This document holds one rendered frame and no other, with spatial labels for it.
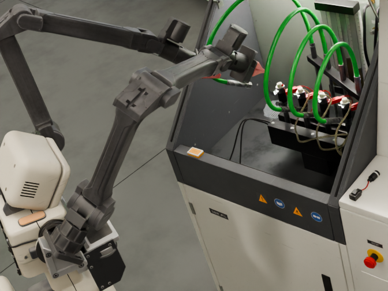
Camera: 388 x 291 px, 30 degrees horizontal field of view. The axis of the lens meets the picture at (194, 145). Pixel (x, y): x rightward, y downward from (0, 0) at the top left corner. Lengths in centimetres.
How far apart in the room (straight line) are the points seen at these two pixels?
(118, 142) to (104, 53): 358
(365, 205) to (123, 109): 77
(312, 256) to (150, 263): 128
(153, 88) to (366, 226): 76
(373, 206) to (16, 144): 99
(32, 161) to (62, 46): 371
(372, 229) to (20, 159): 99
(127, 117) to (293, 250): 95
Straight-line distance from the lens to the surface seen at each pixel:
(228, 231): 261
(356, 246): 220
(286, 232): 237
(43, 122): 221
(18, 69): 215
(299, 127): 238
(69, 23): 213
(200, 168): 244
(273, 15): 260
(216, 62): 199
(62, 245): 190
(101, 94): 482
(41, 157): 197
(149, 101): 167
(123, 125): 169
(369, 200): 208
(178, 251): 350
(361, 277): 231
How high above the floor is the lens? 242
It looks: 36 degrees down
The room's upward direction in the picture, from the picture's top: 19 degrees counter-clockwise
